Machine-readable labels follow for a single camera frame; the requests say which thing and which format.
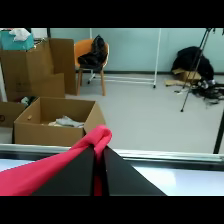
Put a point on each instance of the black tripod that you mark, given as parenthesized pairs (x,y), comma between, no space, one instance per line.
(196,63)

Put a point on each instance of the grey cloth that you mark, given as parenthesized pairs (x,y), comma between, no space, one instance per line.
(68,122)

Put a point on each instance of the teal tissue box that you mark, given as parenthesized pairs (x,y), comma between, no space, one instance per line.
(13,41)

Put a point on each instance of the open cardboard box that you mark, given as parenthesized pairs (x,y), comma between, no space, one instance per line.
(50,133)

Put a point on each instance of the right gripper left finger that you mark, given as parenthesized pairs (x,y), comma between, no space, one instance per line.
(73,180)

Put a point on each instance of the small cardboard box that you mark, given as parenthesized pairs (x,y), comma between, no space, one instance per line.
(8,115)

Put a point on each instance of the silver frame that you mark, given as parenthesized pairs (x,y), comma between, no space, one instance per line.
(166,156)

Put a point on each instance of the white clothes rack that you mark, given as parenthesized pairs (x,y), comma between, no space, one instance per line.
(156,56)

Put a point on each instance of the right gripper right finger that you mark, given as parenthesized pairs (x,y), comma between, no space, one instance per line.
(126,180)

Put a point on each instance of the red garment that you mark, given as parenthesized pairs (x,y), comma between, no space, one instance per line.
(26,176)

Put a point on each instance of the black garment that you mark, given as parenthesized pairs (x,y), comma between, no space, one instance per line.
(95,55)

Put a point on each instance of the heap of black clothes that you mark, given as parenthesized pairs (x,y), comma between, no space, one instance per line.
(190,58)

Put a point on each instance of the flat cardboard piece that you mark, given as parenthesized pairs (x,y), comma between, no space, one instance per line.
(183,76)

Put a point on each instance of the orange chair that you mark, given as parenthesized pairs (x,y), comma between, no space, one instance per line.
(81,50)

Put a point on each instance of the tall cardboard box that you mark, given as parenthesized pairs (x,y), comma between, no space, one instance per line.
(33,70)

